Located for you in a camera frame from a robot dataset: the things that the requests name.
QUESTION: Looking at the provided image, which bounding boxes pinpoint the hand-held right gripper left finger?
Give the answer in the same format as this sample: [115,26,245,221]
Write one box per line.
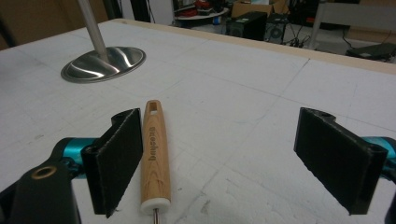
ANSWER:
[80,107,144,219]

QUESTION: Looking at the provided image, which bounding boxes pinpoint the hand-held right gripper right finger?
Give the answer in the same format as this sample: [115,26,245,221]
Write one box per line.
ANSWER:
[293,106,389,217]

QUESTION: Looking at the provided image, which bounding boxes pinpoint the wooden handled utensil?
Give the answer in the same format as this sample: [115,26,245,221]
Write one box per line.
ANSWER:
[139,99,172,224]

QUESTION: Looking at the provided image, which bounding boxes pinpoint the metal stand with round base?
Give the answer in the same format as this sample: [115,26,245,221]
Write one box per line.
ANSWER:
[60,0,147,84]

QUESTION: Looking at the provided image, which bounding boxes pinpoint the black flat device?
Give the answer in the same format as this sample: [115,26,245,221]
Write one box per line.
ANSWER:
[345,42,396,62]

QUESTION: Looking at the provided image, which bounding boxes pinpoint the black computer case with fan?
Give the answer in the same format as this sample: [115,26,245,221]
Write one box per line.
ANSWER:
[263,12,291,45]

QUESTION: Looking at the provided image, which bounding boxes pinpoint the black computer tower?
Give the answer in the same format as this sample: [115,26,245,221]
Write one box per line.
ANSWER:
[225,11,268,42]

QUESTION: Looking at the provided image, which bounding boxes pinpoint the cardboard box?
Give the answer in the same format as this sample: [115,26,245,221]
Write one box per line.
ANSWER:
[231,0,289,19]

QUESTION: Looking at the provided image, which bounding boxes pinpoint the round white table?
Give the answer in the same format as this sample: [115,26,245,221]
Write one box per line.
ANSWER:
[174,7,230,21]

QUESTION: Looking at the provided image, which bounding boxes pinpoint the tangle of black cables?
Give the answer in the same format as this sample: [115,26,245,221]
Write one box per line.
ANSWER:
[281,22,312,49]

